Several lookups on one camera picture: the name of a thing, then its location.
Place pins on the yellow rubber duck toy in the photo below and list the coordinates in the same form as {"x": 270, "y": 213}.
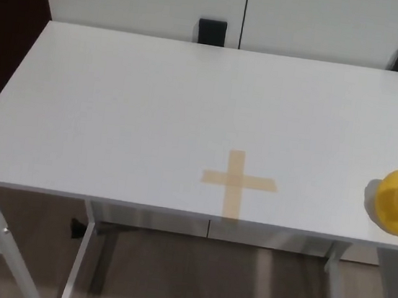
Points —
{"x": 392, "y": 202}

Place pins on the white inner desk leg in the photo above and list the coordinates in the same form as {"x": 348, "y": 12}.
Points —
{"x": 81, "y": 251}

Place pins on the black floor foot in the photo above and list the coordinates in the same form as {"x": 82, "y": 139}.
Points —
{"x": 76, "y": 230}

